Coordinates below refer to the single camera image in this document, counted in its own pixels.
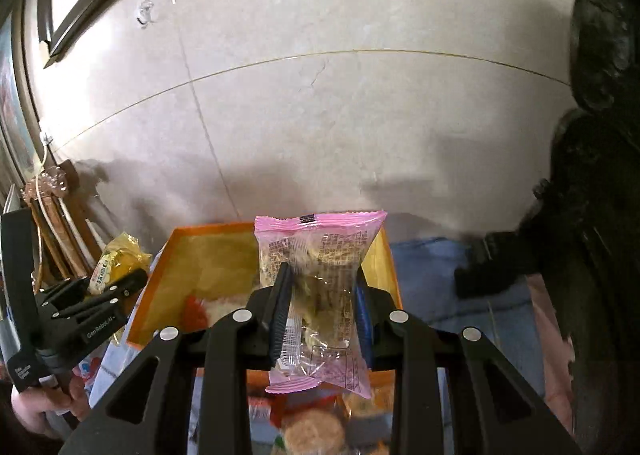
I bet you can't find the blue checked cloth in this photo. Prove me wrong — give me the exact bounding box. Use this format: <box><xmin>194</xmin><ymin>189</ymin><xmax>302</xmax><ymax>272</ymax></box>
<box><xmin>90</xmin><ymin>237</ymin><xmax>548</xmax><ymax>455</ymax></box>

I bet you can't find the person's left hand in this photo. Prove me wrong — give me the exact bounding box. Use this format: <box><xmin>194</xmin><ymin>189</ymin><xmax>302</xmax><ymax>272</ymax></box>
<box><xmin>11</xmin><ymin>365</ymin><xmax>93</xmax><ymax>438</ymax></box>

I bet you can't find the clear wall hook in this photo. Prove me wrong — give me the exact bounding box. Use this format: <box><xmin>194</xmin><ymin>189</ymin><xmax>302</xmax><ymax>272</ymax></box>
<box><xmin>136</xmin><ymin>0</ymin><xmax>157</xmax><ymax>28</ymax></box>

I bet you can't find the pink clear snack packet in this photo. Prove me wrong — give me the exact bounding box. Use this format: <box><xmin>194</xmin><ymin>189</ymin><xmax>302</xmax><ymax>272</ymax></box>
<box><xmin>254</xmin><ymin>210</ymin><xmax>388</xmax><ymax>398</ymax></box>

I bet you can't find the red white snack packet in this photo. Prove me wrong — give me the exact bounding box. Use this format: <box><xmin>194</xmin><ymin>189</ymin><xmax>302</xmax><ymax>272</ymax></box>
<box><xmin>180</xmin><ymin>295</ymin><xmax>251</xmax><ymax>331</ymax></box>

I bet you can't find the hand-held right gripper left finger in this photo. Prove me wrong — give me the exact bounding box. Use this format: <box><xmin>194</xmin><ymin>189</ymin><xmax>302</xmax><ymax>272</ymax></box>
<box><xmin>60</xmin><ymin>262</ymin><xmax>296</xmax><ymax>455</ymax></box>

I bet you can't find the orange cardboard box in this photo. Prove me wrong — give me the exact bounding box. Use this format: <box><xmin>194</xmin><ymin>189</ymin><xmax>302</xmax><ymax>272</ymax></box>
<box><xmin>125</xmin><ymin>221</ymin><xmax>405</xmax><ymax>388</ymax></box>

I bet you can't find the crumpled clear plastic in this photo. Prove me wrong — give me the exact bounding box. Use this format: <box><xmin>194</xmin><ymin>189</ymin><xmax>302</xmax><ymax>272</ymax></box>
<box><xmin>34</xmin><ymin>169</ymin><xmax>69</xmax><ymax>197</ymax></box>

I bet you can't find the white blue snack packet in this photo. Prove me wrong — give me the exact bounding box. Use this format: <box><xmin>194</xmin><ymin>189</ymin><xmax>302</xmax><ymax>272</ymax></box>
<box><xmin>80</xmin><ymin>332</ymin><xmax>132</xmax><ymax>403</ymax></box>

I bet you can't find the pink printed cloth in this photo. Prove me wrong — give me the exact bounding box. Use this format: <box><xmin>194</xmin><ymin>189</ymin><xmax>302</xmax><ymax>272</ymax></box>
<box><xmin>529</xmin><ymin>275</ymin><xmax>576</xmax><ymax>428</ymax></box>

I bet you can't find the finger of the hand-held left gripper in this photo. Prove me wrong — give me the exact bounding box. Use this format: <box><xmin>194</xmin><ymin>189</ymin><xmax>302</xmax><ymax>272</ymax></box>
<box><xmin>39</xmin><ymin>277</ymin><xmax>93</xmax><ymax>311</ymax></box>
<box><xmin>97</xmin><ymin>269</ymin><xmax>149</xmax><ymax>306</ymax></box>

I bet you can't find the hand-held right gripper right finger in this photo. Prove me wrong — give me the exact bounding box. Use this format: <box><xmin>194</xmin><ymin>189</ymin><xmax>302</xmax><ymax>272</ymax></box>
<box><xmin>352</xmin><ymin>267</ymin><xmax>583</xmax><ymax>455</ymax></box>

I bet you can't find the large black object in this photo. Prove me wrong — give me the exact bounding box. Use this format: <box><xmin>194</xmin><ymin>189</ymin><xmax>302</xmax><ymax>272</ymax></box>
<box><xmin>452</xmin><ymin>0</ymin><xmax>640</xmax><ymax>455</ymax></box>

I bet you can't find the pale yellow snack packet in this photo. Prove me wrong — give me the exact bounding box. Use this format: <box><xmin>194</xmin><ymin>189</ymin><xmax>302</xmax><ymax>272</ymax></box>
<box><xmin>89</xmin><ymin>232</ymin><xmax>153</xmax><ymax>296</ymax></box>

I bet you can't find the wooden chair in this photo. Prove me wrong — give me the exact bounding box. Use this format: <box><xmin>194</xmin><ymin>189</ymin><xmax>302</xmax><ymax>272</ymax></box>
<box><xmin>20</xmin><ymin>160</ymin><xmax>108</xmax><ymax>282</ymax></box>

